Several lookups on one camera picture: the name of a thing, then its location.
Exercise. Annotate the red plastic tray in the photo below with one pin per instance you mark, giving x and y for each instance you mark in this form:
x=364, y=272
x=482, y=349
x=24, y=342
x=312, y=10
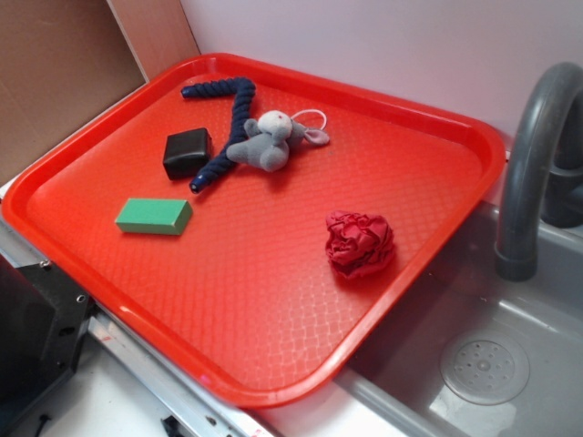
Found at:
x=244, y=300

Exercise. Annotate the grey plastic faucet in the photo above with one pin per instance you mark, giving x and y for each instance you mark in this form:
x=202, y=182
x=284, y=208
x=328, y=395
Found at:
x=544, y=174

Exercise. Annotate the grey plastic sink basin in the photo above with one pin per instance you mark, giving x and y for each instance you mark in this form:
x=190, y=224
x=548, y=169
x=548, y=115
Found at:
x=396, y=370

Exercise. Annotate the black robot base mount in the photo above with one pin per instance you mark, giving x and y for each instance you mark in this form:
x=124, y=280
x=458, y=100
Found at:
x=44, y=318

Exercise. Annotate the black rectangular block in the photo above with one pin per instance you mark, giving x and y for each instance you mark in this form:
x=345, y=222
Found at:
x=186, y=153

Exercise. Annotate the crumpled red paper ball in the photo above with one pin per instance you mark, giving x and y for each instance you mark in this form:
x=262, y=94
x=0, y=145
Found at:
x=358, y=244

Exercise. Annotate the grey plush mouse toy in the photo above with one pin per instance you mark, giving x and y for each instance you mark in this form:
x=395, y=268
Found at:
x=269, y=140

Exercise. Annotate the grey sink drain strainer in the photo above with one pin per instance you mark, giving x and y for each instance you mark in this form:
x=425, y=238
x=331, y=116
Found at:
x=484, y=367

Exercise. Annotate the green rectangular block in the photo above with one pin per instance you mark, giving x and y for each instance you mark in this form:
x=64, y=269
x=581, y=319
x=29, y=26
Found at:
x=154, y=216

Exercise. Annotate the brown cardboard panel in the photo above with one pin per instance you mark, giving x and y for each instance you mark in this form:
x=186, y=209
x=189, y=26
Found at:
x=65, y=62

